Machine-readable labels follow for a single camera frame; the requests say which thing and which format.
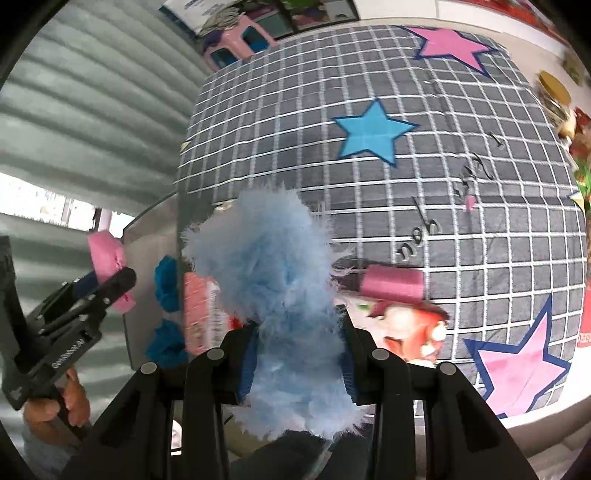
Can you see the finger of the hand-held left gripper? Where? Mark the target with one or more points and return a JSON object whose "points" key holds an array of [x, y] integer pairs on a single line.
{"points": [[85, 285], [115, 282]]}

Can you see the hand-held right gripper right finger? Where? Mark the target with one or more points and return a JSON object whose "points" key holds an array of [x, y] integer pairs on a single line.
{"points": [[349, 369]]}

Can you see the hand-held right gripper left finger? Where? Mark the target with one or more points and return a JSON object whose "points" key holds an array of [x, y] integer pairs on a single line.
{"points": [[244, 364]]}

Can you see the pink foam hair roller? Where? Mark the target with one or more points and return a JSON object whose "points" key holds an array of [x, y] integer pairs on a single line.
{"points": [[106, 258], [392, 281]]}

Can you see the blue fluffy scrunchie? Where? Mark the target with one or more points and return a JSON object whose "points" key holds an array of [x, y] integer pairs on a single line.
{"points": [[168, 344], [166, 281]]}

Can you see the light blue fluffy cloth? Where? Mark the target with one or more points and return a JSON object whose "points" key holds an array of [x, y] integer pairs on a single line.
{"points": [[277, 277]]}

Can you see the person's left hand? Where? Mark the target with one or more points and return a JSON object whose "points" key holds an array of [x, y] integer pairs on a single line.
{"points": [[74, 397]]}

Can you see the pink carton with barcode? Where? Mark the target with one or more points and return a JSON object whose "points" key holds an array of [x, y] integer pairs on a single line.
{"points": [[201, 309]]}

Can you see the window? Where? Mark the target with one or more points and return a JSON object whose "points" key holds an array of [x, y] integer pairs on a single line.
{"points": [[37, 203]]}

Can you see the grey-green curtain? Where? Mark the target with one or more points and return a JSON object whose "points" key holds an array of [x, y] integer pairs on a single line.
{"points": [[101, 115]]}

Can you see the red round mat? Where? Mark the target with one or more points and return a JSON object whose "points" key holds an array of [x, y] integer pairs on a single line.
{"points": [[585, 339]]}

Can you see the grey checked star blanket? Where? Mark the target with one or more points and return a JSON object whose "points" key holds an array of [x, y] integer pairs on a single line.
{"points": [[300, 115]]}

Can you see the pink plastic stool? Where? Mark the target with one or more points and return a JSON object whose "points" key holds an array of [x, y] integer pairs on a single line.
{"points": [[231, 39]]}

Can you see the folded clothes pile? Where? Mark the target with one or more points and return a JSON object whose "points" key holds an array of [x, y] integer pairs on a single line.
{"points": [[221, 18]]}

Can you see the glass door cabinet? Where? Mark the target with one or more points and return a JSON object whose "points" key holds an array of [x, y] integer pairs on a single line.
{"points": [[318, 11]]}

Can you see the glass jar with gold lid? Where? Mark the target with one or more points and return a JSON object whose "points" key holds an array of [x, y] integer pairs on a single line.
{"points": [[554, 85]]}

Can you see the white low cabinet red top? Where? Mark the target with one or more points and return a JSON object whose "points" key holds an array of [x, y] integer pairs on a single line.
{"points": [[535, 18]]}

